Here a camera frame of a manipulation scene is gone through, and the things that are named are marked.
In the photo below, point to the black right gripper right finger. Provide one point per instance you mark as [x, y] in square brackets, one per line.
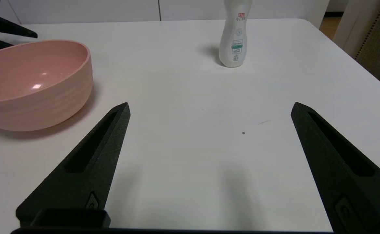
[336, 169]

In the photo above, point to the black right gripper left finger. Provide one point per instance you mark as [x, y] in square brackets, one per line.
[89, 169]

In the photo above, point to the pink plastic bowl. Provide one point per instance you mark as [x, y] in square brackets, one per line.
[33, 97]

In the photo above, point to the white cabinet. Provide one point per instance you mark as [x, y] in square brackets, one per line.
[112, 9]

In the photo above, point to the beige board panel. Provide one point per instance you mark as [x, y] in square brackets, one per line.
[352, 29]

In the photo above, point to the white plastic bottle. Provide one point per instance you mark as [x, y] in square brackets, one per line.
[234, 35]

